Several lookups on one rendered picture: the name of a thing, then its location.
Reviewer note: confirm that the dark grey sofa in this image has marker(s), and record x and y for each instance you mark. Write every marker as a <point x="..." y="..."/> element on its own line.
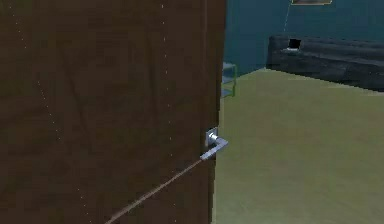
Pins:
<point x="333" y="63"/>

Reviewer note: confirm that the dark brown wooden door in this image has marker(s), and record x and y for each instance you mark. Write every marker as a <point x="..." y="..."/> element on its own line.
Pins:
<point x="100" y="100"/>

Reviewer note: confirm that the green framed glass shelf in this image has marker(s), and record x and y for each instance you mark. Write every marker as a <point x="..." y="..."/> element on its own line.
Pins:
<point x="230" y="80"/>

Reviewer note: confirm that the black open laptop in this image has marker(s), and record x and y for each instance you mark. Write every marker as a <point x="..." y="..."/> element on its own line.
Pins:
<point x="294" y="44"/>

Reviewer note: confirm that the gold framed wall picture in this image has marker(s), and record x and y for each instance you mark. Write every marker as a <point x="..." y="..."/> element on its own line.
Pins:
<point x="311" y="1"/>

